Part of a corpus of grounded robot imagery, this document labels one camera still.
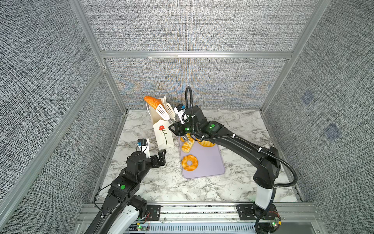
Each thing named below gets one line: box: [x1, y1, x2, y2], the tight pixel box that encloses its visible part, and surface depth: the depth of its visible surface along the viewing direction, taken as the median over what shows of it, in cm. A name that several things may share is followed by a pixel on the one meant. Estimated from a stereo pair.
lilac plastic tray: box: [178, 136, 225, 179], surface depth 92 cm
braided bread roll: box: [181, 137, 195, 154], surface depth 95 cm
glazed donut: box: [181, 154, 199, 172], surface depth 91 cm
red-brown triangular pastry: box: [143, 96, 164, 110], surface depth 75 cm
